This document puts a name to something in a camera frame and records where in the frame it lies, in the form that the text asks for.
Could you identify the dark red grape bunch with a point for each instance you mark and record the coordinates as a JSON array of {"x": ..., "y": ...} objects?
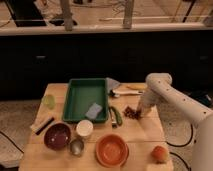
[{"x": 131, "y": 113}]

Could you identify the green plastic tray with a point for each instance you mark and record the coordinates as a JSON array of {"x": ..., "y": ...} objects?
[{"x": 81, "y": 95}]

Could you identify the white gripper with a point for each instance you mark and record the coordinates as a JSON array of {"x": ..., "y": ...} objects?
[{"x": 147, "y": 100}]

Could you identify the peach apple fruit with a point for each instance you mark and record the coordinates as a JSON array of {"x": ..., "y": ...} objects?
[{"x": 160, "y": 154}]

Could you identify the small metal cup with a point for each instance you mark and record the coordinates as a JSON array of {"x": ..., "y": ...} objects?
[{"x": 76, "y": 147}]

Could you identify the orange red bowl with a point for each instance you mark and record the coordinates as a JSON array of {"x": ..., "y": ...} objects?
[{"x": 111, "y": 151}]

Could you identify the blue sponge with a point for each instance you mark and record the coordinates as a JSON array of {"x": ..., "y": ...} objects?
[{"x": 93, "y": 111}]

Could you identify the yellow banana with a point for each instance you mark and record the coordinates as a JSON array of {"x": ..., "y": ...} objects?
[{"x": 137, "y": 87}]

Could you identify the purple bowl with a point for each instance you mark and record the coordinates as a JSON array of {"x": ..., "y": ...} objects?
[{"x": 57, "y": 136}]

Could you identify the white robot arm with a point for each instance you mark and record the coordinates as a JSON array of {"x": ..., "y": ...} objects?
[{"x": 200, "y": 116}]

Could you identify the wooden table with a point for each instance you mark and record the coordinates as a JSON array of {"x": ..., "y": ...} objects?
[{"x": 140, "y": 135}]

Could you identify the white cup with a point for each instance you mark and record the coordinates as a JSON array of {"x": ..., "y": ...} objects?
[{"x": 84, "y": 129}]

